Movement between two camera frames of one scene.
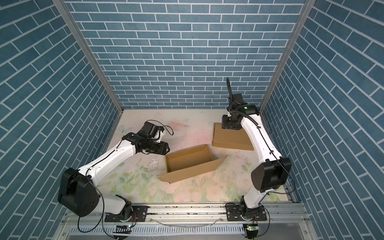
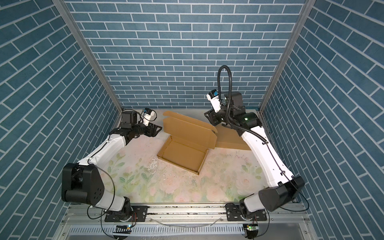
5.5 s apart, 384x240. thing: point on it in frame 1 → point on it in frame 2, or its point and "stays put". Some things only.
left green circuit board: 123,229 stays put
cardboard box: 236,138 stays put
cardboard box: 191,162 → 189,142
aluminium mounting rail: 287,221 stays put
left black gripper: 163,148 → 153,133
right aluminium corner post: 305,13 stays put
